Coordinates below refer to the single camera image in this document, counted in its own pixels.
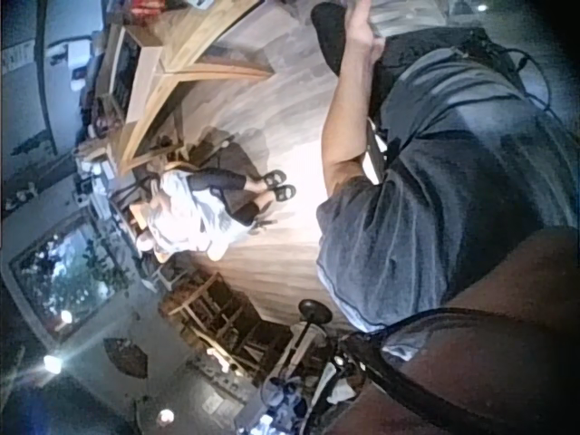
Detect person's left hand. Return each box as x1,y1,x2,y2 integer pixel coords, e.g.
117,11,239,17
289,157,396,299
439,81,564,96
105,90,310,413
343,0,387,63

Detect black seat cushion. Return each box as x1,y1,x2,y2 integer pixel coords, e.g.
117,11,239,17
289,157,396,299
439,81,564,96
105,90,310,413
310,1,360,79

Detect person's legs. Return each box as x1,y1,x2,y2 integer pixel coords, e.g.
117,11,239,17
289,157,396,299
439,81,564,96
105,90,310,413
367,25,527,120

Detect long wooden table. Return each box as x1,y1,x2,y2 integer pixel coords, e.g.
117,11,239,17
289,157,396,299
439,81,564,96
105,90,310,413
106,0,283,175

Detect cluttered shelf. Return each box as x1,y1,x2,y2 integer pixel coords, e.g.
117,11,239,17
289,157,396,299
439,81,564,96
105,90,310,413
70,26,141,214

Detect black round stool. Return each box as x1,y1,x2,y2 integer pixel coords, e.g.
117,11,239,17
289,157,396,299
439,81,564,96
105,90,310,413
296,298,335,327

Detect stack of wooden chairs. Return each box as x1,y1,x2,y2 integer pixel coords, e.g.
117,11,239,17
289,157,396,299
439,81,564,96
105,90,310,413
157,270,294,375

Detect white door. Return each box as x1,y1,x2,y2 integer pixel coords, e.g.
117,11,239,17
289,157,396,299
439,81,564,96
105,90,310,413
0,0,93,160

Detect large framed window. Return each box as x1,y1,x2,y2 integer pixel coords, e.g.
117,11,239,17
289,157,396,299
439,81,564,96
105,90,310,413
6,214,135,347

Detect black cable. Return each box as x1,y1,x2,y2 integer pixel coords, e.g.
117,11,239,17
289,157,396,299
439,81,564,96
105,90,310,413
493,43,561,120

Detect dark wall ornament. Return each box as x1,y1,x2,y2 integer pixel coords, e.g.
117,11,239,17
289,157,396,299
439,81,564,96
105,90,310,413
101,336,150,381

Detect bright wall lamp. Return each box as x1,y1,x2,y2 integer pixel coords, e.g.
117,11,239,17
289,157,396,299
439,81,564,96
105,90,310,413
41,353,63,376

